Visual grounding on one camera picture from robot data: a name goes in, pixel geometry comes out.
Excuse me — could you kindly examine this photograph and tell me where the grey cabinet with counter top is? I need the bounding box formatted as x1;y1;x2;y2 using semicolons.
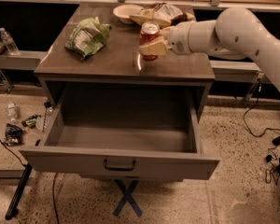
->
35;2;215;115

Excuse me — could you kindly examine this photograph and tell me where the green chip bag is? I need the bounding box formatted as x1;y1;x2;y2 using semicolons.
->
64;17;113;60

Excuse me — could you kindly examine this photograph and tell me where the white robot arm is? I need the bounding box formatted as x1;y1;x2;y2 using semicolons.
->
139;7;280;92

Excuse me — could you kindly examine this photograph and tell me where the clear bottle beside drawer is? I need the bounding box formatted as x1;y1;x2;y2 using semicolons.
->
43;101;53;130

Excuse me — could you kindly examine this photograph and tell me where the water bottle on floor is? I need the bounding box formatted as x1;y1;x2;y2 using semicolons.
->
7;102;18;122

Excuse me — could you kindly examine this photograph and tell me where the black stand leg left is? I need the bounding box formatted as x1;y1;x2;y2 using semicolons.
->
5;164;32;220

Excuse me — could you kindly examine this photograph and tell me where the red coke can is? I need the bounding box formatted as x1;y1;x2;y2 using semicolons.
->
140;21;160;62

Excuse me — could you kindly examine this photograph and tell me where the black snack bag on floor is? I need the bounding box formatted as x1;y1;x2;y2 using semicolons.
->
5;123;23;146

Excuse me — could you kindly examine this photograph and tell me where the white bowl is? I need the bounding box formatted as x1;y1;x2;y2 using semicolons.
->
113;4;142;24

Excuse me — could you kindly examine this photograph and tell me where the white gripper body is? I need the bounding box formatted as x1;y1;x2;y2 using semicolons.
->
167;21;191;55

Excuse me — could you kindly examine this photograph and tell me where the black cable on floor left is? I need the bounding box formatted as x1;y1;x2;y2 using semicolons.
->
0;128;28;168

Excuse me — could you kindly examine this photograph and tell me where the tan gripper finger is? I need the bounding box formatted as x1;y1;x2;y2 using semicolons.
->
139;36;168;55
160;26;173;35

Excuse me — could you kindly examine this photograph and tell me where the black power adapter with cable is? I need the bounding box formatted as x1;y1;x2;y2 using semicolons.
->
243;78;280;147

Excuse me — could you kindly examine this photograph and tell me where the green can on floor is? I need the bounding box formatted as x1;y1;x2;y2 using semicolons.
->
21;114;41;128

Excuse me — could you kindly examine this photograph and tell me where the open grey top drawer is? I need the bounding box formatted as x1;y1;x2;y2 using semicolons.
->
21;83;219;180

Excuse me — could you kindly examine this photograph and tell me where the brown chip bag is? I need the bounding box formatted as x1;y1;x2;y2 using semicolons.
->
130;3;194;28

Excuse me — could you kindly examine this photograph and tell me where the black drawer handle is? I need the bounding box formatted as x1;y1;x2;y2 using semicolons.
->
104;159;136;172

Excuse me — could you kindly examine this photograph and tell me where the clear water bottle on ledge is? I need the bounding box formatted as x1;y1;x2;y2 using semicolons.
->
0;28;20;55

